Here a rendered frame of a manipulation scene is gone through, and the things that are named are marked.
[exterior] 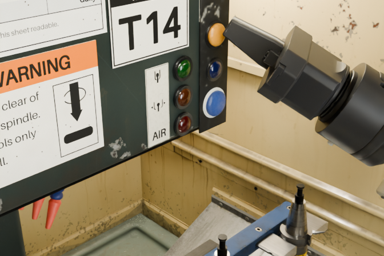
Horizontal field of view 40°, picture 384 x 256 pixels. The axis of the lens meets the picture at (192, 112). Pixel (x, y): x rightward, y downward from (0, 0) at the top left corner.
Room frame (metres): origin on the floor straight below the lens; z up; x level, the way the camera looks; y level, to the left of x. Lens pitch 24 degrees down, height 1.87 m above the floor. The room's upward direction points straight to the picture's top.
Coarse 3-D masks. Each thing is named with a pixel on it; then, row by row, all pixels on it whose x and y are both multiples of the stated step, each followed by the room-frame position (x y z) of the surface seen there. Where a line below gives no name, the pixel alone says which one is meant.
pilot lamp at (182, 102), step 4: (184, 92) 0.52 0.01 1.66; (188, 92) 0.52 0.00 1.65; (180, 96) 0.51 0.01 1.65; (184, 96) 0.51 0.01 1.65; (188, 96) 0.52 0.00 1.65; (180, 100) 0.51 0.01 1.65; (184, 100) 0.51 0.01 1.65; (188, 100) 0.52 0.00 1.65; (180, 104) 0.51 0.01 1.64; (184, 104) 0.51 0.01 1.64
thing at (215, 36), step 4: (216, 24) 0.55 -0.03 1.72; (220, 24) 0.55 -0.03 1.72; (212, 28) 0.54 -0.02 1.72; (216, 28) 0.55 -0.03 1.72; (220, 28) 0.55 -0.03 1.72; (224, 28) 0.56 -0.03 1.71; (212, 32) 0.54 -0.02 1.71; (216, 32) 0.55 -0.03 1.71; (220, 32) 0.55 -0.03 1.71; (212, 36) 0.54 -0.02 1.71; (216, 36) 0.55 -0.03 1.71; (220, 36) 0.55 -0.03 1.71; (212, 40) 0.54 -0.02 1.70; (216, 40) 0.55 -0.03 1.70; (220, 40) 0.55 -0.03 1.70; (212, 44) 0.54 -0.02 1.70; (216, 44) 0.55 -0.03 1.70; (220, 44) 0.55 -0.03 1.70
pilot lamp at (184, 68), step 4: (184, 60) 0.52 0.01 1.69; (180, 64) 0.51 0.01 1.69; (184, 64) 0.51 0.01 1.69; (188, 64) 0.52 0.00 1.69; (180, 68) 0.51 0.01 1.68; (184, 68) 0.51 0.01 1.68; (188, 68) 0.52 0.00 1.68; (180, 72) 0.51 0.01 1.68; (184, 72) 0.51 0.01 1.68; (188, 72) 0.52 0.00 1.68; (180, 76) 0.51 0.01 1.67; (184, 76) 0.52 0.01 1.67
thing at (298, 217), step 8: (304, 200) 0.86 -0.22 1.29; (296, 208) 0.84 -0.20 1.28; (304, 208) 0.84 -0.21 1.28; (288, 216) 0.85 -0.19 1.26; (296, 216) 0.84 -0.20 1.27; (304, 216) 0.84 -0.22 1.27; (288, 224) 0.85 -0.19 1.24; (296, 224) 0.84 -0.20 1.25; (304, 224) 0.84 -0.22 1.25; (288, 232) 0.84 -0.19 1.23; (296, 232) 0.83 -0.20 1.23; (304, 232) 0.84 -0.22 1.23
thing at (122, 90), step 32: (192, 0) 0.53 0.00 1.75; (192, 32) 0.53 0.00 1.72; (128, 64) 0.47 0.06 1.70; (160, 64) 0.50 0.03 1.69; (128, 96) 0.47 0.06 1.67; (128, 128) 0.47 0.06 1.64; (192, 128) 0.53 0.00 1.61; (96, 160) 0.44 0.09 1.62; (128, 160) 0.48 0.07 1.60; (0, 192) 0.37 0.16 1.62; (32, 192) 0.39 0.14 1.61
